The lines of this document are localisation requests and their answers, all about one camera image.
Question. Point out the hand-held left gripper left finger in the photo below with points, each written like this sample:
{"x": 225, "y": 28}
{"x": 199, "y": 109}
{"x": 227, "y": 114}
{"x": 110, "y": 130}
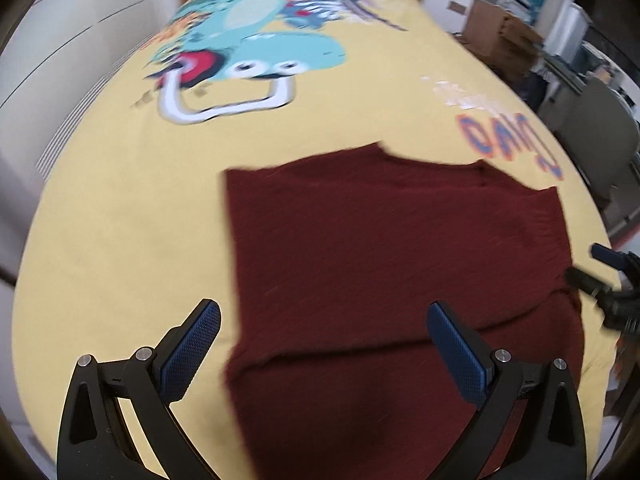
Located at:
{"x": 192, "y": 350}

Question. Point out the yellow printed bedsheet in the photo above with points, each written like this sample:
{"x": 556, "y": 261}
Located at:
{"x": 125, "y": 240}

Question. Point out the beige wall plate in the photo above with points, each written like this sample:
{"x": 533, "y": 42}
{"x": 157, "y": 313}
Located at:
{"x": 456, "y": 7}

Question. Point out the white wardrobe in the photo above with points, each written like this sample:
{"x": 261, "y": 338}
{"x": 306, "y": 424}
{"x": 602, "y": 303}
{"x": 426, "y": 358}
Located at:
{"x": 75, "y": 35}

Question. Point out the dark red knit sweater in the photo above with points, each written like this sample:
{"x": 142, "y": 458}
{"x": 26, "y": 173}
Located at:
{"x": 375, "y": 240}

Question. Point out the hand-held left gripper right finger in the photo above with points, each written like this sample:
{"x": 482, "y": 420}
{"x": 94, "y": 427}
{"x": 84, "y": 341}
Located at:
{"x": 460, "y": 355}

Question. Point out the wooden cabinet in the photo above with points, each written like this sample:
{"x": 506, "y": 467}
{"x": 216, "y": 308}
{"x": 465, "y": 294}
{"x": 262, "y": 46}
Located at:
{"x": 492, "y": 32}

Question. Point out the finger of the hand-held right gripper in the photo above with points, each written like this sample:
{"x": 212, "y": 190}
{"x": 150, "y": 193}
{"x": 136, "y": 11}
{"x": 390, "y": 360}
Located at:
{"x": 587, "y": 281}
{"x": 612, "y": 256}

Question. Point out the grey chair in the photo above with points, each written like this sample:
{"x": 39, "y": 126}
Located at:
{"x": 600, "y": 130}

